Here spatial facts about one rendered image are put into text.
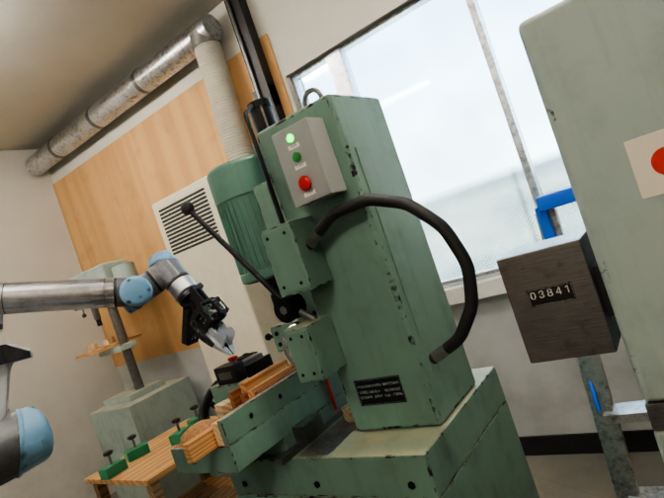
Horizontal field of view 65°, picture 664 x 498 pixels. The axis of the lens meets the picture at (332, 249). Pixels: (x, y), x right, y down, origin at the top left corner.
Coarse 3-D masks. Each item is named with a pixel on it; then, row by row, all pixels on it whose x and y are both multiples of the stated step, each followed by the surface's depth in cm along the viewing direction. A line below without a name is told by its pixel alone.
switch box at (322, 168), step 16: (288, 128) 105; (304, 128) 103; (320, 128) 105; (288, 144) 106; (304, 144) 103; (320, 144) 104; (288, 160) 106; (304, 160) 104; (320, 160) 102; (336, 160) 107; (288, 176) 107; (320, 176) 103; (336, 176) 105; (304, 192) 106; (320, 192) 104; (336, 192) 104
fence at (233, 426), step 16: (288, 384) 125; (304, 384) 129; (256, 400) 116; (272, 400) 119; (288, 400) 123; (224, 416) 109; (240, 416) 111; (256, 416) 115; (224, 432) 107; (240, 432) 110
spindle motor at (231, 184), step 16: (240, 160) 129; (256, 160) 131; (208, 176) 133; (224, 176) 129; (240, 176) 129; (256, 176) 130; (224, 192) 130; (240, 192) 129; (224, 208) 132; (240, 208) 130; (256, 208) 130; (224, 224) 134; (240, 224) 130; (256, 224) 129; (240, 240) 131; (256, 240) 129; (256, 256) 130; (240, 272) 134; (272, 272) 129
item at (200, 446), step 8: (208, 432) 108; (192, 440) 106; (200, 440) 106; (208, 440) 108; (184, 448) 104; (192, 448) 104; (200, 448) 106; (208, 448) 107; (192, 456) 104; (200, 456) 105
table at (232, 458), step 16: (320, 384) 134; (336, 384) 138; (304, 400) 128; (320, 400) 132; (272, 416) 118; (288, 416) 122; (304, 416) 126; (256, 432) 113; (272, 432) 117; (288, 432) 121; (176, 448) 118; (224, 448) 108; (240, 448) 109; (256, 448) 112; (176, 464) 119; (192, 464) 116; (208, 464) 112; (224, 464) 109; (240, 464) 108
